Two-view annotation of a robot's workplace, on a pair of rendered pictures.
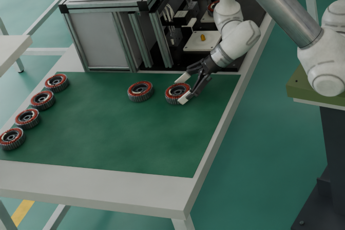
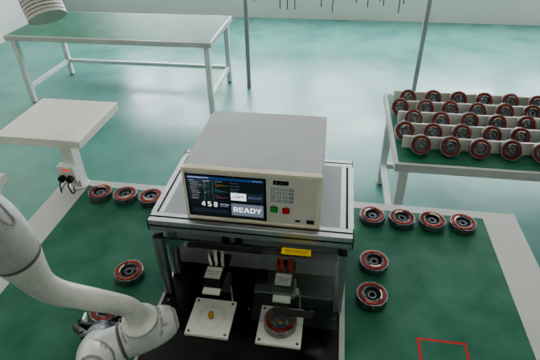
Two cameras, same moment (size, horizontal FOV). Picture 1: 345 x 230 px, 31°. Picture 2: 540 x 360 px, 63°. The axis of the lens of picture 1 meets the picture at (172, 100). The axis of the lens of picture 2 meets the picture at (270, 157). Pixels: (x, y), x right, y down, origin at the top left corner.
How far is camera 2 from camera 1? 259 cm
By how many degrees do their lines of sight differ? 55
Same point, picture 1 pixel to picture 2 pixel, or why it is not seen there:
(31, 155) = (74, 213)
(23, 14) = not seen: hidden behind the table
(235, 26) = (96, 338)
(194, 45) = (198, 308)
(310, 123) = not seen: outside the picture
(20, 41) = (70, 139)
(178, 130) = (42, 325)
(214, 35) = (217, 328)
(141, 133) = not seen: hidden behind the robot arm
